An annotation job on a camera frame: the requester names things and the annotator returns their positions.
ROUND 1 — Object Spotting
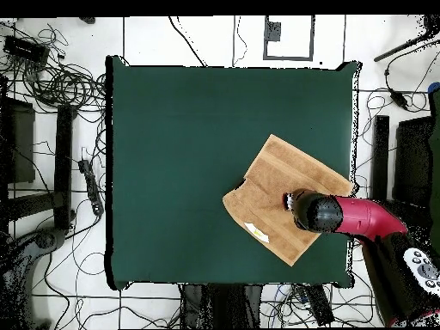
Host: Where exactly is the tan terry cloth towel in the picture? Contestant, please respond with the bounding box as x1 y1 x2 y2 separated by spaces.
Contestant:
222 133 356 267

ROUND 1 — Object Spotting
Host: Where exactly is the black flat panel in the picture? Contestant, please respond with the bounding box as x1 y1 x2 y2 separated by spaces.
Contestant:
393 115 435 209
0 97 36 185

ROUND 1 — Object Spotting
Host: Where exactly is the black stand bar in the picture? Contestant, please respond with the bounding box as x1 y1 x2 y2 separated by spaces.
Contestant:
371 114 391 202
53 103 75 230

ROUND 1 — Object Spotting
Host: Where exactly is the black power strip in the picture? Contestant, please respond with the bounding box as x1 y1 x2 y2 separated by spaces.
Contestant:
305 284 335 327
77 158 105 217

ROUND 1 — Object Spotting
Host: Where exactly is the dark green table cloth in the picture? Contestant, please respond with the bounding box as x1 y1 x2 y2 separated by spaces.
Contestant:
104 54 360 291

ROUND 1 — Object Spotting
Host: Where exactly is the black power adapter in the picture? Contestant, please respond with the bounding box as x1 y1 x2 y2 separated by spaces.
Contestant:
388 88 410 110

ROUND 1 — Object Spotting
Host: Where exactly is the dark grey square plate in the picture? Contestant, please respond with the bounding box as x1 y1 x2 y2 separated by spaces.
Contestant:
266 21 282 42

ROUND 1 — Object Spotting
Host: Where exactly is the black tripod leg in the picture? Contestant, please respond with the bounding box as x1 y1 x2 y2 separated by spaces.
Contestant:
373 15 440 64

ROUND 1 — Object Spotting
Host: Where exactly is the grey swivel chair base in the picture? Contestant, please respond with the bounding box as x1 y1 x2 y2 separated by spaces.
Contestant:
0 226 70 329

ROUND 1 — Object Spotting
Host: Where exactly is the black box device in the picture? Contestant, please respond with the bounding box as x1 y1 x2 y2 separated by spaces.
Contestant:
3 34 51 66

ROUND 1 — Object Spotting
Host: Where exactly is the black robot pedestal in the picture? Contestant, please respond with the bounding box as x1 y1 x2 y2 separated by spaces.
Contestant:
180 283 264 329

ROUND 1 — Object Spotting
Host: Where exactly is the grey square floor frame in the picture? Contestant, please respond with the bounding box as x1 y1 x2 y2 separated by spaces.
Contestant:
263 15 315 62

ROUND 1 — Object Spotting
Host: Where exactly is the black cable tangle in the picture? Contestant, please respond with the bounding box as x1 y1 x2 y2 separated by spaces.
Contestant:
20 23 107 114

